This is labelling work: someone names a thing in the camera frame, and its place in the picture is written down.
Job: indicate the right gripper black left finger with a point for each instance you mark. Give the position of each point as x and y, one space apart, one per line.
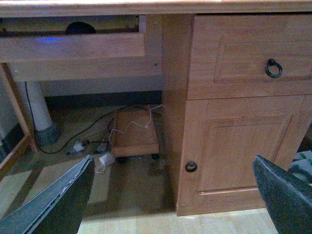
58 209

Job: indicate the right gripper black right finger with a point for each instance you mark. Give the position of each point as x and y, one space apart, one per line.
288 199

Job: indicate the pull-out wooden keyboard tray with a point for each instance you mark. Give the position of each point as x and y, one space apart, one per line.
88 46

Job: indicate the grey computer mouse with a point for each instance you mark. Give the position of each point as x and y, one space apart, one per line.
79 27

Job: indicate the white plug on floor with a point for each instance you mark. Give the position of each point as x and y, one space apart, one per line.
78 146

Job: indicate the white power adapter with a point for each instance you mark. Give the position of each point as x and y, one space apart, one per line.
106 160

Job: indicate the white pipe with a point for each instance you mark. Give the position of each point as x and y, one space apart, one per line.
46 131

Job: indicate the wooden rolling stand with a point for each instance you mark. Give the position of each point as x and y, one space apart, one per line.
134 134

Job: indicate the wooden desk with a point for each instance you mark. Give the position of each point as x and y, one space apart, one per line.
220 107

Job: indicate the lower ring door handle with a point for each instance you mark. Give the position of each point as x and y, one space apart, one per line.
191 167

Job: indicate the upper ring drawer handle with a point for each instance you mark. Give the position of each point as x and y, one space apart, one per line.
273 69

